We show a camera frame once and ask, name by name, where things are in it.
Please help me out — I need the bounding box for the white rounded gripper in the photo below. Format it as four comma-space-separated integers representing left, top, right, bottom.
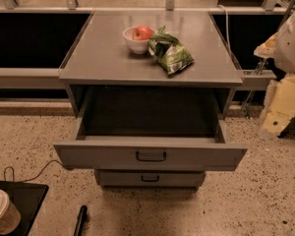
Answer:
254, 11, 295, 139

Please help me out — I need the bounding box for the grey top drawer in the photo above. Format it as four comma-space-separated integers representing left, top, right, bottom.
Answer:
54, 87, 247, 171

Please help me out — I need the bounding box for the grey drawer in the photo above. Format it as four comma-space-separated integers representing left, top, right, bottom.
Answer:
94, 170, 206, 189
54, 87, 247, 171

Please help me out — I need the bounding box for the grey lower drawer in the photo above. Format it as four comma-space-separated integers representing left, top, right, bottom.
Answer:
94, 170, 206, 189

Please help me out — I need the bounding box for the metal tripod stand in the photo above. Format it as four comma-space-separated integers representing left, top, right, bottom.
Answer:
242, 0, 295, 116

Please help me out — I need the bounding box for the green chip bag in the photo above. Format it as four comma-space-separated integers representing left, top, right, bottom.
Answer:
148, 27, 194, 76

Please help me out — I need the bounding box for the red apple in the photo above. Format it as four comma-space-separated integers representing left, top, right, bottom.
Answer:
132, 26, 153, 40

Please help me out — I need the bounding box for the white bowl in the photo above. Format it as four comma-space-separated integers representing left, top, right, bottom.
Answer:
123, 27, 149, 54

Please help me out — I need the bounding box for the grey cabinet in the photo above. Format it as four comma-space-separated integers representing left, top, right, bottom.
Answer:
58, 11, 246, 119

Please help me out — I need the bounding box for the black stick object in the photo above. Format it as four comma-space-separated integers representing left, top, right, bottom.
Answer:
74, 206, 88, 236

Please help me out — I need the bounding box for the black tray table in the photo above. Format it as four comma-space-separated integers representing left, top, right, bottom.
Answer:
0, 181, 49, 236

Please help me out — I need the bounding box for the white paper cup with lid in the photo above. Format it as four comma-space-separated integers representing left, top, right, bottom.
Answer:
0, 190, 21, 235

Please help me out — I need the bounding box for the white cable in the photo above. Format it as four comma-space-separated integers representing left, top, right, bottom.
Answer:
217, 4, 234, 56

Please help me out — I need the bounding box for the black cable on floor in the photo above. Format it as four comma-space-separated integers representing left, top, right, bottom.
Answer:
3, 159, 68, 183

